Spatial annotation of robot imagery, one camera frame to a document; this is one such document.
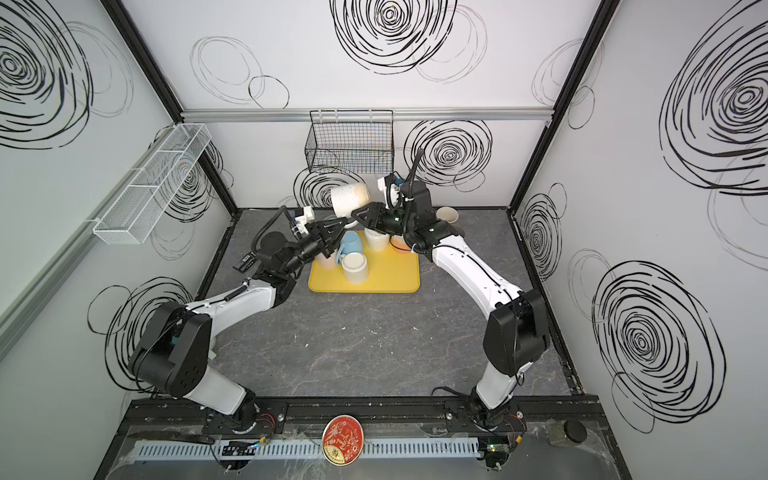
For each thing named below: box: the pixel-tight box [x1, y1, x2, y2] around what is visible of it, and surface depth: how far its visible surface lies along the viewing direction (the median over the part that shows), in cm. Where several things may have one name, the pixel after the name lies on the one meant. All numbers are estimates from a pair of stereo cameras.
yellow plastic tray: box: [308, 230, 421, 294], surface depth 101 cm
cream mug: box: [340, 252, 368, 285], surface depth 98 cm
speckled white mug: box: [331, 183, 371, 218], surface depth 77 cm
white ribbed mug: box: [364, 227, 389, 252], surface depth 105 cm
